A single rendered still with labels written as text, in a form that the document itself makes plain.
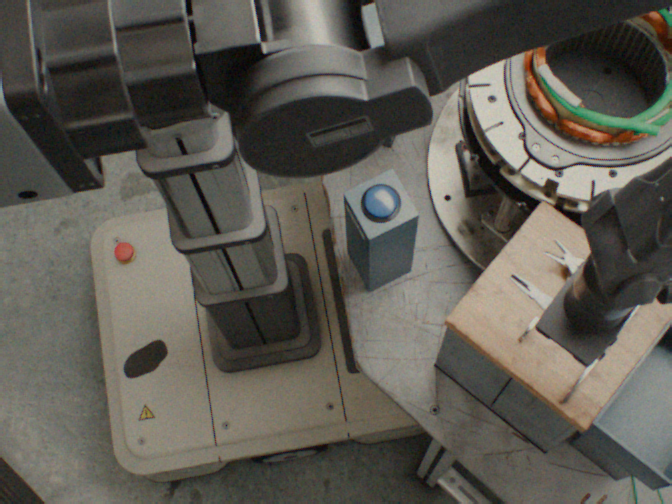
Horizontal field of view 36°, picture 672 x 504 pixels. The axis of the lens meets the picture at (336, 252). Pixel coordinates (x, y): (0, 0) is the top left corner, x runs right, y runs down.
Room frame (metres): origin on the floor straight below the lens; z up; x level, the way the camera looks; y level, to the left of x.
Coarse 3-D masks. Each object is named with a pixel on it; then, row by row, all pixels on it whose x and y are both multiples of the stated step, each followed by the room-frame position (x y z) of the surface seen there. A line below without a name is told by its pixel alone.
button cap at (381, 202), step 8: (368, 192) 0.44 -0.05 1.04; (376, 192) 0.44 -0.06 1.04; (384, 192) 0.44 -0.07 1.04; (392, 192) 0.44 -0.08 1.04; (368, 200) 0.43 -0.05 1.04; (376, 200) 0.43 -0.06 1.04; (384, 200) 0.43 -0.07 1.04; (392, 200) 0.43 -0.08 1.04; (368, 208) 0.42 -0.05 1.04; (376, 208) 0.42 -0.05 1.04; (384, 208) 0.42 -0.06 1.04; (392, 208) 0.42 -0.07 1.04; (376, 216) 0.41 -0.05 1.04; (384, 216) 0.41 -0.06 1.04
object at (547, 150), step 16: (512, 96) 0.52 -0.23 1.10; (528, 128) 0.48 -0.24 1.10; (528, 144) 0.46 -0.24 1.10; (544, 144) 0.46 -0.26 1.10; (544, 160) 0.44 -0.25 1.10; (560, 160) 0.43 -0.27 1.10; (576, 160) 0.43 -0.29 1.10; (592, 160) 0.43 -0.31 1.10; (624, 160) 0.42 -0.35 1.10; (640, 160) 0.42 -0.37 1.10
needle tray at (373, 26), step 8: (368, 8) 0.70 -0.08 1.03; (368, 16) 0.69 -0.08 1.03; (376, 16) 0.69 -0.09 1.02; (368, 24) 0.68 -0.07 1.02; (376, 24) 0.68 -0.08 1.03; (368, 32) 0.67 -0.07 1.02; (376, 32) 0.67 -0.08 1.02; (376, 40) 0.66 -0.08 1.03; (384, 144) 0.61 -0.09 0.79; (392, 144) 0.61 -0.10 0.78
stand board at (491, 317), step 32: (544, 224) 0.37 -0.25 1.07; (512, 256) 0.33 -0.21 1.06; (544, 256) 0.33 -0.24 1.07; (576, 256) 0.33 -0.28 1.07; (480, 288) 0.30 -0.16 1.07; (512, 288) 0.30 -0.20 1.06; (544, 288) 0.29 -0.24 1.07; (448, 320) 0.27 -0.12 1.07; (480, 320) 0.26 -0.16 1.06; (512, 320) 0.26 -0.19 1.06; (640, 320) 0.24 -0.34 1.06; (480, 352) 0.23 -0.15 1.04; (512, 352) 0.22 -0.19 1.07; (544, 352) 0.22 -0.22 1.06; (608, 352) 0.21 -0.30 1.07; (640, 352) 0.20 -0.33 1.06; (544, 384) 0.18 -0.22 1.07; (608, 384) 0.17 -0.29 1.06; (576, 416) 0.14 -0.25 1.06
